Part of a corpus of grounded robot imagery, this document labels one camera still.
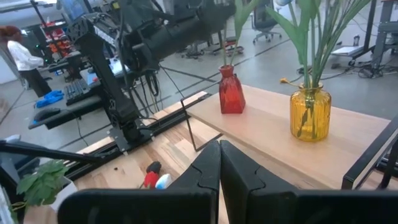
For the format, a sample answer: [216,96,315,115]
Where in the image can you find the red artificial tulip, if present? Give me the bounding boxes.
[138,171,160,190]

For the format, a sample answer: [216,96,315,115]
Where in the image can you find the black keyboard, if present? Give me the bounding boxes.
[63,78,93,106]

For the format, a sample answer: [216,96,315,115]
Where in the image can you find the black office chair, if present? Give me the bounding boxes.
[251,0,283,44]

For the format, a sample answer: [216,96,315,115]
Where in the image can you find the black computer mouse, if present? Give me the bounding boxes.
[32,107,62,123]

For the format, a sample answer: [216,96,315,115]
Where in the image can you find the white blossom grass spray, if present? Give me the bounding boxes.
[306,0,373,90]

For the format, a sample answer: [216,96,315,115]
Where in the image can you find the black desk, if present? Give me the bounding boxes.
[27,51,105,131]

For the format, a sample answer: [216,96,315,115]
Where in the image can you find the person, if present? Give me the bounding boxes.
[0,25,53,98]

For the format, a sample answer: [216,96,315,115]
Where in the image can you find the yellow glass vase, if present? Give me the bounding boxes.
[289,82,333,142]

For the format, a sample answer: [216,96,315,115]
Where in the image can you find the yellow plug with cord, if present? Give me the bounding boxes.
[279,77,302,89]

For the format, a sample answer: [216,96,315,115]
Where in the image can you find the wooden shelf with black frame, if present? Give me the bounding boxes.
[179,83,398,191]

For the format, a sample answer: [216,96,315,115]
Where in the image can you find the green leafy potted plant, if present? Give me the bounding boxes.
[8,159,79,224]

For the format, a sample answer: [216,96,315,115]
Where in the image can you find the black artificial tulip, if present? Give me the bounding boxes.
[146,161,162,175]

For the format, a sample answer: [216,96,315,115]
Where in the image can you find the blue cloth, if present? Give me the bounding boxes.
[35,89,65,109]

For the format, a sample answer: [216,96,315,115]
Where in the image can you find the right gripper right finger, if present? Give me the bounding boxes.
[220,139,398,224]

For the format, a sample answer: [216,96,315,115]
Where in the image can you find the white and blue artificial tulip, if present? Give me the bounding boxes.
[154,173,173,190]

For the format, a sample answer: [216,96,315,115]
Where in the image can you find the red glass vase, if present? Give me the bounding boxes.
[218,64,247,115]

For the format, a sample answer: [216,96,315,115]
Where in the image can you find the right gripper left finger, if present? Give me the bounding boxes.
[57,140,221,224]

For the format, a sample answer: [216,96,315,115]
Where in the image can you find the black aluminium mounting frame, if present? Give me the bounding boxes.
[0,91,215,224]

